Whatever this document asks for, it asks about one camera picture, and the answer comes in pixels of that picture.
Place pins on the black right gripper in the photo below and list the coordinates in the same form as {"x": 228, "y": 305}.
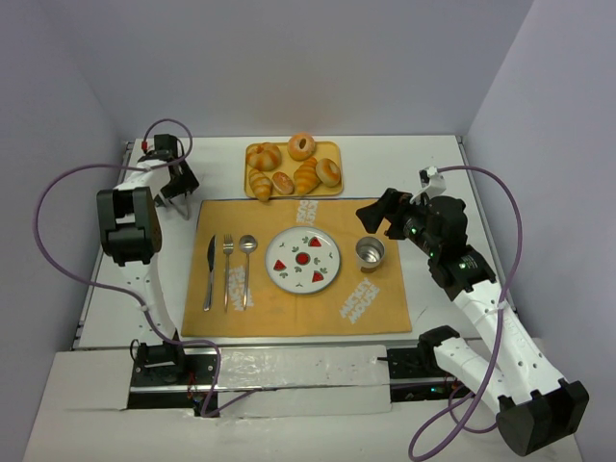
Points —
{"x": 389, "y": 212}

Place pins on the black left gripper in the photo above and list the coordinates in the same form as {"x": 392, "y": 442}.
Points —
{"x": 178, "y": 185}

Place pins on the small striped croissant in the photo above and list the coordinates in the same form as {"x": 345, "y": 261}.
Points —
{"x": 260, "y": 185}

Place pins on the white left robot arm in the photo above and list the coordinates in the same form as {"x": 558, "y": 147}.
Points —
{"x": 129, "y": 226}

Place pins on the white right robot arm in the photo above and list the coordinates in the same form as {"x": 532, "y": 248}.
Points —
{"x": 534, "y": 404}

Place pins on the metal cup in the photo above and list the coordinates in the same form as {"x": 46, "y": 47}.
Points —
{"x": 369, "y": 253}

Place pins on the plain golden bagel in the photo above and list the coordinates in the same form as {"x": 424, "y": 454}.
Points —
{"x": 328, "y": 172}

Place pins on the long striped croissant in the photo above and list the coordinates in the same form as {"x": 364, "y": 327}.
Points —
{"x": 306, "y": 178}

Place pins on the silver table knife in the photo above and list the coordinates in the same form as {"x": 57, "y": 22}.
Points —
{"x": 211, "y": 258}

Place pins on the silver fork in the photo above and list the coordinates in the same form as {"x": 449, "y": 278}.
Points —
{"x": 227, "y": 248}

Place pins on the watermelon pattern ceramic plate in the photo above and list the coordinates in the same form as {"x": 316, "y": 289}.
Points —
{"x": 303, "y": 260}

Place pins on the round striped bun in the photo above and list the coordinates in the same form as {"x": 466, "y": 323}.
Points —
{"x": 265, "y": 156}

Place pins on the silver spoon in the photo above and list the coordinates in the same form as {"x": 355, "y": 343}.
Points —
{"x": 248, "y": 244}

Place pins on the small sugared round bun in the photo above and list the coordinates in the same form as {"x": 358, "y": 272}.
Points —
{"x": 282, "y": 183}

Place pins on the sugared pink donut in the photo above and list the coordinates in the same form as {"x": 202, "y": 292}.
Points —
{"x": 301, "y": 146}

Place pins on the orange Mickey Mouse placemat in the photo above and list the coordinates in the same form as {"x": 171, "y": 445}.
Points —
{"x": 356, "y": 303}

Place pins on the white foam front board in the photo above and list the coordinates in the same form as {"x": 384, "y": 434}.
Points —
{"x": 334, "y": 406}

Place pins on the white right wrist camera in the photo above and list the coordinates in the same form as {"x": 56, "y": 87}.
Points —
{"x": 433, "y": 184}

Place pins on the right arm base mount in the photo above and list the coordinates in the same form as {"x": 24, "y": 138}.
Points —
{"x": 412, "y": 380}

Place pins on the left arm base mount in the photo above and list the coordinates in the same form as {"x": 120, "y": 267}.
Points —
{"x": 167, "y": 376}

